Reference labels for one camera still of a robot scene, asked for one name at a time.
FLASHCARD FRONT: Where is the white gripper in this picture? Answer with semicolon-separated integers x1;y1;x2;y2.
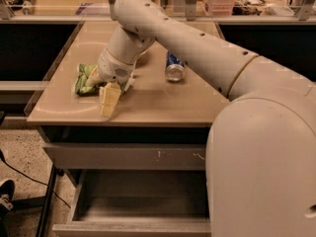
86;48;135;119

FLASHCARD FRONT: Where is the green jalapeno chip bag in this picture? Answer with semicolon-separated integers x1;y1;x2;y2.
74;62;136;97

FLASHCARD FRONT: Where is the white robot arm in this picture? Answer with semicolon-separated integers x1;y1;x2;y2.
88;0;316;237

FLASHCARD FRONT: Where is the grey drawer cabinet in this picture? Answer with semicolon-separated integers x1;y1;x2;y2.
23;19;231;237

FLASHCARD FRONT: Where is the open middle drawer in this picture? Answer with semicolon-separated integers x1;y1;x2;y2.
53;170;211;237

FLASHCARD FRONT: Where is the blue pepsi soda can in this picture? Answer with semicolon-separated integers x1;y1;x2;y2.
165;51;186;82

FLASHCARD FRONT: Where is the black sneaker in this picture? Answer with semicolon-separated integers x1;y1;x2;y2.
0;179;15;217

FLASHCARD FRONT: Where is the black metal stand leg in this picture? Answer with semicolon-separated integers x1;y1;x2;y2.
36;166;57;237

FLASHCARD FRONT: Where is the black floor cable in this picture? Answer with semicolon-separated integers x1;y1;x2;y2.
0;150;72;209

